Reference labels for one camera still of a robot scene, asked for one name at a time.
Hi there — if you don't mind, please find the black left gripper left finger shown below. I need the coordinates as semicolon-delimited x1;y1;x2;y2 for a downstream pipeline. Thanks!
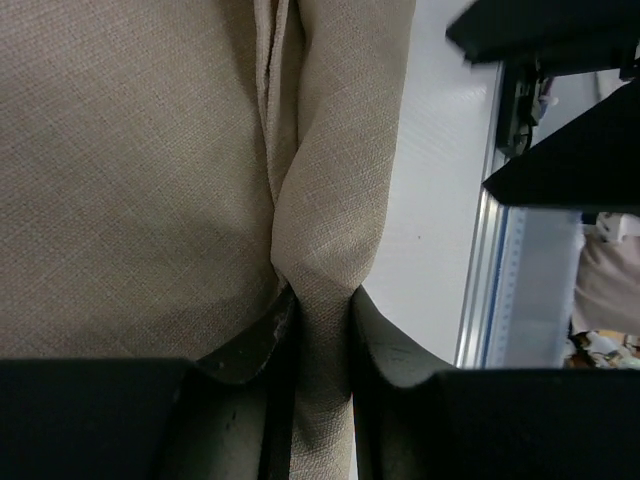
1;290;299;479

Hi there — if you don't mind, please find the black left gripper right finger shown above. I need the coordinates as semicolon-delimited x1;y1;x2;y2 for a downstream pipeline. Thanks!
349;290;639;479

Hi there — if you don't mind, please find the beige cloth napkin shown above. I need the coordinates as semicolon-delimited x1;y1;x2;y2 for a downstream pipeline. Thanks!
1;1;415;479

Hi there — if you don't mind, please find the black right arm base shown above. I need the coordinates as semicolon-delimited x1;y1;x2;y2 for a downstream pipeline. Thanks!
495;63;546;158

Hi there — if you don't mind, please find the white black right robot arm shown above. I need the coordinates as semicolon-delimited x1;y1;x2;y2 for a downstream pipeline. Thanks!
446;0;639;214

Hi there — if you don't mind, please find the white slotted cable duct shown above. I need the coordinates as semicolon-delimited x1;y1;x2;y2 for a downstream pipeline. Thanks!
487;208;526;368

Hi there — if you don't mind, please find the aluminium front mounting rail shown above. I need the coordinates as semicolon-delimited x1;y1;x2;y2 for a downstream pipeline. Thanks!
455;64;504;368

